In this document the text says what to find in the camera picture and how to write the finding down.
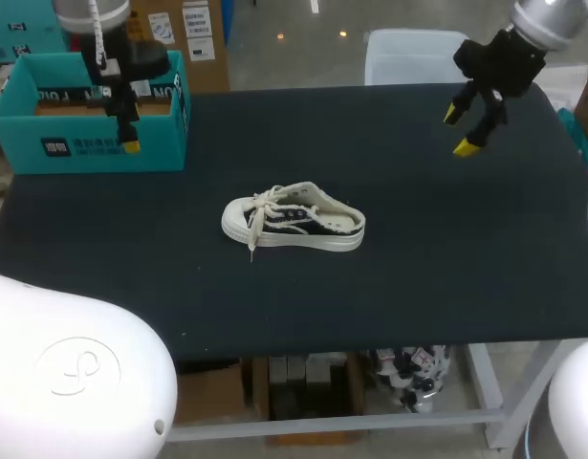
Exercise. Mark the tall cardboard box with labels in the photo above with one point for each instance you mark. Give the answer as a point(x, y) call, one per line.
point(202, 43)

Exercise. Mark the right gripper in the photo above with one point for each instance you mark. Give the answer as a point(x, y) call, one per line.
point(501, 62)

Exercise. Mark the white carton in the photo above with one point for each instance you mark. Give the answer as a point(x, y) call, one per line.
point(566, 86)

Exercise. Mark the translucent white plastic bin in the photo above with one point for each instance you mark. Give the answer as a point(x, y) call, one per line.
point(413, 57)

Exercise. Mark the large open teal box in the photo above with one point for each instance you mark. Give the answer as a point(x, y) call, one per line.
point(83, 143)

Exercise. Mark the closed teal box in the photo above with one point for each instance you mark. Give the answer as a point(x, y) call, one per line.
point(16, 24)

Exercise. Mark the open cardboard box with blocks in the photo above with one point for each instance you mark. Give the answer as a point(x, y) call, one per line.
point(312, 397)

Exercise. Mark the black and cream shoe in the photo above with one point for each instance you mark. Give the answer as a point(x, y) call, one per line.
point(293, 225)

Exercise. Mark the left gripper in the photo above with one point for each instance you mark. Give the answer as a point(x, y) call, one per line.
point(143, 57)

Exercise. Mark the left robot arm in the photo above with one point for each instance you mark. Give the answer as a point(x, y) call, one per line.
point(73, 363)

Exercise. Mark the flat brown cardboard box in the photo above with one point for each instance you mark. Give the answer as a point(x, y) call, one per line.
point(210, 394)

